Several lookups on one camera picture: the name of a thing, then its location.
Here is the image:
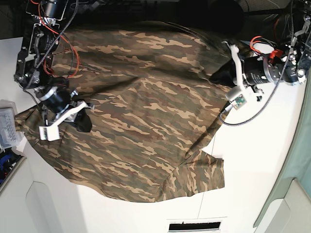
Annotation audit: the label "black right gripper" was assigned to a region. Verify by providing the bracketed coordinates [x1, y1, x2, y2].
[35, 86, 92, 133]

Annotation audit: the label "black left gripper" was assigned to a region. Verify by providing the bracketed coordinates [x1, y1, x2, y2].
[209, 55, 283, 87]

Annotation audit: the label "camouflage t-shirt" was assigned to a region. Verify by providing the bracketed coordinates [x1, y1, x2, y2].
[14, 20, 251, 203]

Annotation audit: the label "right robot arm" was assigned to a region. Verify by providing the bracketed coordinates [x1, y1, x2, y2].
[14, 0, 92, 133]

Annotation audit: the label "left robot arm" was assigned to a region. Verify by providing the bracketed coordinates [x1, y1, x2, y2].
[239, 0, 311, 86]

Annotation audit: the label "clear plastic storage box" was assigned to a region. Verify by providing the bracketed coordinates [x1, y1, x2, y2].
[0, 100, 23, 152]

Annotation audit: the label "blue items in bin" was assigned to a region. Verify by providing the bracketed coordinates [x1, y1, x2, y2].
[0, 148, 22, 184]

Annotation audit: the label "braided camera cable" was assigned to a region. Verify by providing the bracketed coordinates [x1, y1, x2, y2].
[219, 14, 296, 127]
[23, 0, 80, 122]

